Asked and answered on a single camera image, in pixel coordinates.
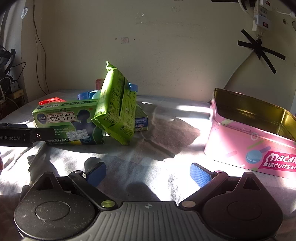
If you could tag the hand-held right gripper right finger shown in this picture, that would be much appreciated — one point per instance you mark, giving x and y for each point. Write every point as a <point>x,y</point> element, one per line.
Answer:
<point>200,174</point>

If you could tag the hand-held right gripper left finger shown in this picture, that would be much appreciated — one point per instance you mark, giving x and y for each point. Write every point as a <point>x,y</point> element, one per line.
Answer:
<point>96,174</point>

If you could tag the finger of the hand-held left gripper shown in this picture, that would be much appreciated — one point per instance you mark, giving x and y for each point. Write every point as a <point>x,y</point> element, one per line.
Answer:
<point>42,135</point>

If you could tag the large green medicine box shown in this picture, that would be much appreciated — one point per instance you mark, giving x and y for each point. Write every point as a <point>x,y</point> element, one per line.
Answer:
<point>62,120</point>

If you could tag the small red box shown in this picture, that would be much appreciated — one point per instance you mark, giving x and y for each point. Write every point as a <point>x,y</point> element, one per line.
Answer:
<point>50,101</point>

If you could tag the pink cardboard box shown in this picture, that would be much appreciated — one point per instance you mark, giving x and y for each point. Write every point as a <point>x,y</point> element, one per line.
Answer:
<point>240,141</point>

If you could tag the green wet wipes packet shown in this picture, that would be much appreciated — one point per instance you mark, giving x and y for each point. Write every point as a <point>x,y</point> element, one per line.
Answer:
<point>116,109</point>

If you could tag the green toothpaste box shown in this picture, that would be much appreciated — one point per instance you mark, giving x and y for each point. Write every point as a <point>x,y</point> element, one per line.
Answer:
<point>141,120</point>

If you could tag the blue plastic clip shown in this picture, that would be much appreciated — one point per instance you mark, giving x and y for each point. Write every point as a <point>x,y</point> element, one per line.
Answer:
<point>132,87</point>

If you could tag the yellow power strip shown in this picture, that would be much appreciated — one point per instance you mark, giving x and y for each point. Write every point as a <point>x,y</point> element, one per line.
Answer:
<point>18,93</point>

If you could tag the white power adapter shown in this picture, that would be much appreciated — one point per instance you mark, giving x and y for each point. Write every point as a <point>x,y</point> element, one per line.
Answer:
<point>14,87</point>

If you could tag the red leather coin purse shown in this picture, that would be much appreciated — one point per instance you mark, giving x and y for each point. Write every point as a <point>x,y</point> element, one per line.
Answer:
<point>100,83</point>

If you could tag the black tape cross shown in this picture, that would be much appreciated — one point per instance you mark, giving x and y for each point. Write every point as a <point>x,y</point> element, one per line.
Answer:
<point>260,47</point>

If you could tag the white power strip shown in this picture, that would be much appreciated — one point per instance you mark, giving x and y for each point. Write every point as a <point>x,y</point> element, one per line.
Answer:
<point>262,16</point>

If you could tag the wall sticker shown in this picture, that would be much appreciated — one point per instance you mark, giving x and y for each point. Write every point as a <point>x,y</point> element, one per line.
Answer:
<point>125,40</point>

